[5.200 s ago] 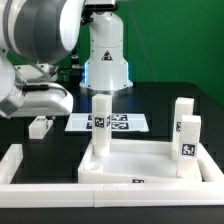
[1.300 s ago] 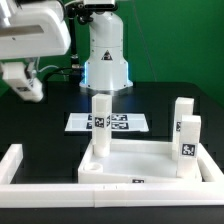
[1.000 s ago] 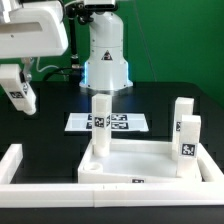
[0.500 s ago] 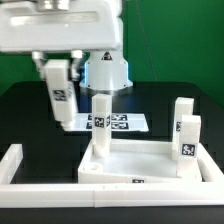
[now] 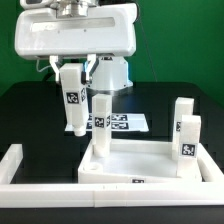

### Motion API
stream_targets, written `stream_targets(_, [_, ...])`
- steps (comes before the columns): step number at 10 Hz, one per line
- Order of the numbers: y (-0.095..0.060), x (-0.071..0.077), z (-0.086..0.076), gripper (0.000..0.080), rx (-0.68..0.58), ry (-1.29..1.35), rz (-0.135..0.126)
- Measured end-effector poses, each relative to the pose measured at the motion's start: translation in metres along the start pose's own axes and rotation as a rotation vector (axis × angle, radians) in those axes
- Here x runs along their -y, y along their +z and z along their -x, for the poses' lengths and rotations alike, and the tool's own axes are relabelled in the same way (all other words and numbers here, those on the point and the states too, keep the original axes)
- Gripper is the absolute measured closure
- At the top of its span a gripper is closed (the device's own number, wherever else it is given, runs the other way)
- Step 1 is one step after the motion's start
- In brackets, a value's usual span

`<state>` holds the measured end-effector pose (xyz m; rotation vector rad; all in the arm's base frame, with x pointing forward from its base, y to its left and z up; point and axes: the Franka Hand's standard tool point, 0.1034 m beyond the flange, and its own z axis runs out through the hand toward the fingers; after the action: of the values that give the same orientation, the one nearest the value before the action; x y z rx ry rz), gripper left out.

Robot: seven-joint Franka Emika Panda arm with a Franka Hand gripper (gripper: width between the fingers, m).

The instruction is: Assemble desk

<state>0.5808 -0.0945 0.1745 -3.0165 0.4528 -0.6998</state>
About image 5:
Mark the white U-shaped obstacle frame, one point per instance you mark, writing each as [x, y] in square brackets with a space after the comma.
[208, 192]

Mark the marker tag sheet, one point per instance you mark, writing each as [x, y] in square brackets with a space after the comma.
[119, 122]

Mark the white desk tabletop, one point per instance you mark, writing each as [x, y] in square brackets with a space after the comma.
[135, 161]

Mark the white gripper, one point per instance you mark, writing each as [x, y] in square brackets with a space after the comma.
[107, 30]

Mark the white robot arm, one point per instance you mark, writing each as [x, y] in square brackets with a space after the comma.
[111, 74]

